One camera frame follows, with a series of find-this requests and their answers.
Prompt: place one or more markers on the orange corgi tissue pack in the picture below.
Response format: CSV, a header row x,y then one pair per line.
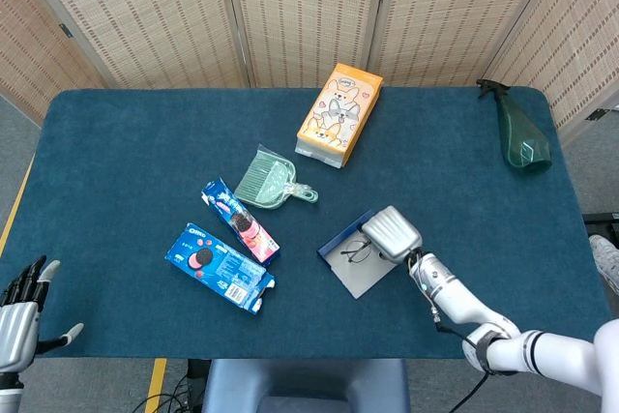
x,y
338,113

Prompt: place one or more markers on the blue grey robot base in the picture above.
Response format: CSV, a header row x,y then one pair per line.
x,y
304,389

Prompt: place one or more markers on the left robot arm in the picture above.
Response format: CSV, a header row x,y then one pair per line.
x,y
8,393

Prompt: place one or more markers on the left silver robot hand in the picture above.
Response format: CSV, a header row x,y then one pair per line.
x,y
17,326

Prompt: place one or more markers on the woven folding screen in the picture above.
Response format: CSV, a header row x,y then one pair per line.
x,y
309,11

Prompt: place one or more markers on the black furniture leg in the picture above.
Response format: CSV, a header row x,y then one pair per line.
x,y
602,218

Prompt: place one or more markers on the grey sneaker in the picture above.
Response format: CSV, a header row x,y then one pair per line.
x,y
607,258

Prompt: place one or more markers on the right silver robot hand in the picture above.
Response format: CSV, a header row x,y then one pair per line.
x,y
394,234

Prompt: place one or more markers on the blue pink Oreo box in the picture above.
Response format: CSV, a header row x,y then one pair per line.
x,y
242,224

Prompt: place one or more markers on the black eyeglasses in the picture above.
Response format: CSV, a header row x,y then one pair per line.
x,y
358,251

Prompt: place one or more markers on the green dustpan brush set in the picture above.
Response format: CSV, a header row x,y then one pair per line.
x,y
266,181

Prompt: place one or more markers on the blue glasses case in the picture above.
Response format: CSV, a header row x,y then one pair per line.
x,y
360,280

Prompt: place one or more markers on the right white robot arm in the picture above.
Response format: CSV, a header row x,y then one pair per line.
x,y
464,302

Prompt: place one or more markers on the green spray bottle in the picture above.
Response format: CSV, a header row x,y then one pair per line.
x,y
522,142

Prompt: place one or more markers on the teal table cloth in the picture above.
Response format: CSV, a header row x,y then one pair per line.
x,y
121,166

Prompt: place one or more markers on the torn blue Oreo box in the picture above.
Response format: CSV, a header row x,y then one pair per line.
x,y
217,268

